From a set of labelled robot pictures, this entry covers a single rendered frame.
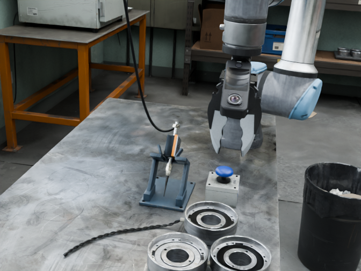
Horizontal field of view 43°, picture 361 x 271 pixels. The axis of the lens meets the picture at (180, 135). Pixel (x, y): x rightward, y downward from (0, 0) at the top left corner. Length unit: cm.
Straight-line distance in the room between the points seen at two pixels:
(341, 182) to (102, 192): 146
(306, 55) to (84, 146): 64
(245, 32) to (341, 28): 402
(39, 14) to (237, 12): 241
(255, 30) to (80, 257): 50
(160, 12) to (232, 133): 340
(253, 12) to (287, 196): 205
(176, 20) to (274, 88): 341
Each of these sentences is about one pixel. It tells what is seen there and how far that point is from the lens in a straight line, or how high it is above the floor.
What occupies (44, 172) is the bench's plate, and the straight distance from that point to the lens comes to 115.
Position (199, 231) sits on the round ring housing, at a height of 83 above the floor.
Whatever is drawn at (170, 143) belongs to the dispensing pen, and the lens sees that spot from 99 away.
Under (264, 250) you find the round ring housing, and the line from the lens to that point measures 84.
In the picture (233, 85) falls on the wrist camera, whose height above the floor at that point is 111.
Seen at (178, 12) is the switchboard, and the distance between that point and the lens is 457.
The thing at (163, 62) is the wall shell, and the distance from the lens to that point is 494.
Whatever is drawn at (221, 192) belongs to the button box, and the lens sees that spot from 100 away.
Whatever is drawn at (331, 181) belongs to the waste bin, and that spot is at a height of 34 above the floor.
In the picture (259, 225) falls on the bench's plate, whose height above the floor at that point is 80.
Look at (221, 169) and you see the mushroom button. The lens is 101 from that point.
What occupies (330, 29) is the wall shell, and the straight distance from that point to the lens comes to 479.
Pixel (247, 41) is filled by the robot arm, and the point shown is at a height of 118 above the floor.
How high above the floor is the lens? 132
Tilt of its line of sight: 23 degrees down
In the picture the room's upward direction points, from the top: 3 degrees clockwise
